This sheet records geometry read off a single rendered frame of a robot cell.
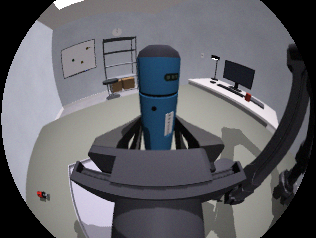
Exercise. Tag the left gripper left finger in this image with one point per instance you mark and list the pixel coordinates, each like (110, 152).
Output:
(121, 136)

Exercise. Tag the dark blue electric nut driver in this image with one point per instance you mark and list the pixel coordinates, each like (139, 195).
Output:
(158, 68)

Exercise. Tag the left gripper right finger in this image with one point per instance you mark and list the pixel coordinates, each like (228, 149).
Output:
(197, 138)

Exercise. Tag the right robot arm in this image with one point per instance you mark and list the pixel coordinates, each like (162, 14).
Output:
(284, 136)

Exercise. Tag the white shallow rectangular tray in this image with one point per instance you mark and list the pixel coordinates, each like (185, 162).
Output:
(94, 213)

